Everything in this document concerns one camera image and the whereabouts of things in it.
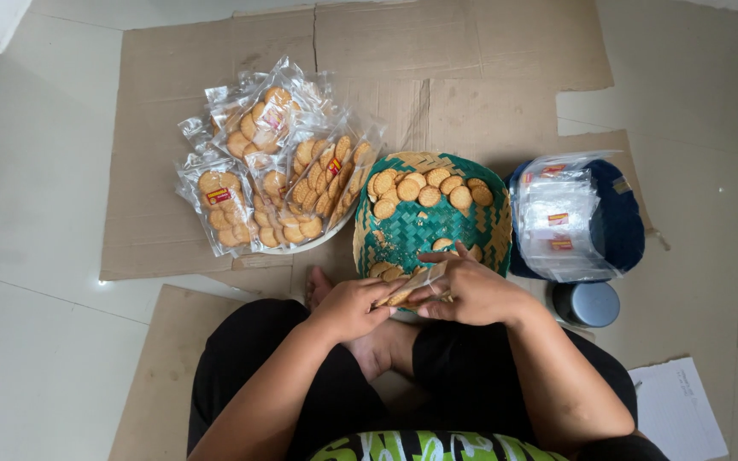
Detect person's left hand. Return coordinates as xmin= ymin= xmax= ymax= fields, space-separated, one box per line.
xmin=308 ymin=276 xmax=409 ymax=346

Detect person's right hand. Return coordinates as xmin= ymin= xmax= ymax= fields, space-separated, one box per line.
xmin=407 ymin=241 xmax=530 ymax=328

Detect clear biscuit packet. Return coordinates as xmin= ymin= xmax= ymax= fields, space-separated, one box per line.
xmin=374 ymin=259 xmax=453 ymax=309

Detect person's bare foot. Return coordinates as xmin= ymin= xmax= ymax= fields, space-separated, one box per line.
xmin=304 ymin=266 xmax=337 ymax=312
xmin=342 ymin=319 xmax=422 ymax=383

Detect white round plate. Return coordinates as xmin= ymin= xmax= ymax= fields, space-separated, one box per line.
xmin=259 ymin=204 xmax=358 ymax=256

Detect person's black trousers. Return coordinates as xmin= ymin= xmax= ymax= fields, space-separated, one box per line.
xmin=186 ymin=298 xmax=671 ymax=461

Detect green woven bamboo basket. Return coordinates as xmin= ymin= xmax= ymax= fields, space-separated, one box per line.
xmin=352 ymin=151 xmax=513 ymax=302

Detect stack of empty clear bags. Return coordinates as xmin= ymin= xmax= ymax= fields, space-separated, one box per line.
xmin=510 ymin=150 xmax=624 ymax=283

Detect grey-blue round lid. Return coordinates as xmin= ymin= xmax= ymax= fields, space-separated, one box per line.
xmin=551 ymin=282 xmax=621 ymax=329

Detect heap of loose round biscuits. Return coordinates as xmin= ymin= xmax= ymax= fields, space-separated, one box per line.
xmin=366 ymin=167 xmax=495 ymax=283

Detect dark blue basin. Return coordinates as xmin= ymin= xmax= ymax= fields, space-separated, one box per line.
xmin=505 ymin=158 xmax=646 ymax=281

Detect pile of filled biscuit packets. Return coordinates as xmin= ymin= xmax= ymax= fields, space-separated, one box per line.
xmin=175 ymin=55 xmax=388 ymax=259

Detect person's green black shirt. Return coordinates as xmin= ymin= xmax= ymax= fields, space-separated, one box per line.
xmin=309 ymin=429 xmax=570 ymax=461

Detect small brown cardboard sheet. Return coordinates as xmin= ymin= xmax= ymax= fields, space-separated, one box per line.
xmin=108 ymin=284 xmax=261 ymax=461

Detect large flattened cardboard sheet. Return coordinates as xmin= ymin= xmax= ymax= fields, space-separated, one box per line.
xmin=99 ymin=0 xmax=671 ymax=298

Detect white paper sheet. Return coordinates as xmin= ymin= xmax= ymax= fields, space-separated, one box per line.
xmin=628 ymin=356 xmax=729 ymax=461

